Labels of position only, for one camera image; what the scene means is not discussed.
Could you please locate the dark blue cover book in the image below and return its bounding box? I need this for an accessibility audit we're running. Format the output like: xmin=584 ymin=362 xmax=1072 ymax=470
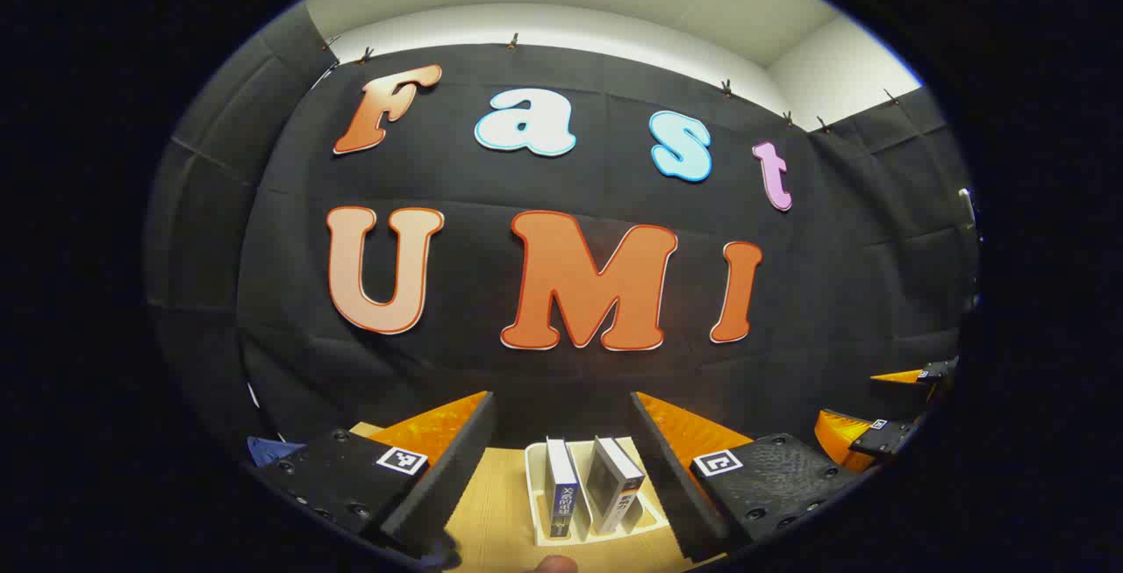
xmin=544 ymin=438 xmax=591 ymax=543

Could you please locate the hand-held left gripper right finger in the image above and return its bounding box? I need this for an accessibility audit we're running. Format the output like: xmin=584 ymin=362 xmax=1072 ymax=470
xmin=629 ymin=391 xmax=865 ymax=563

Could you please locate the blue schoolbag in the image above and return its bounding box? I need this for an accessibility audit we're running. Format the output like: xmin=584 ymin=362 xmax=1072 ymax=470
xmin=247 ymin=436 xmax=305 ymax=468

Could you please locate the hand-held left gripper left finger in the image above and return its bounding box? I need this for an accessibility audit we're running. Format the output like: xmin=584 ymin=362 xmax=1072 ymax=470
xmin=250 ymin=390 xmax=498 ymax=567

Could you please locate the grey white cover book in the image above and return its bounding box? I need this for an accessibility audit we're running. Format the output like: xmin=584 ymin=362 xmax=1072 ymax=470
xmin=585 ymin=436 xmax=647 ymax=536

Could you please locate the black backdrop cloth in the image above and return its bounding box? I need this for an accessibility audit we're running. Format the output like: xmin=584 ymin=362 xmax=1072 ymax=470
xmin=145 ymin=3 xmax=982 ymax=469

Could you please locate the white bookshelf rack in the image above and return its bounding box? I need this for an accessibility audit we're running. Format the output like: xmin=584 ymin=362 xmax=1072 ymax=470
xmin=525 ymin=435 xmax=669 ymax=548

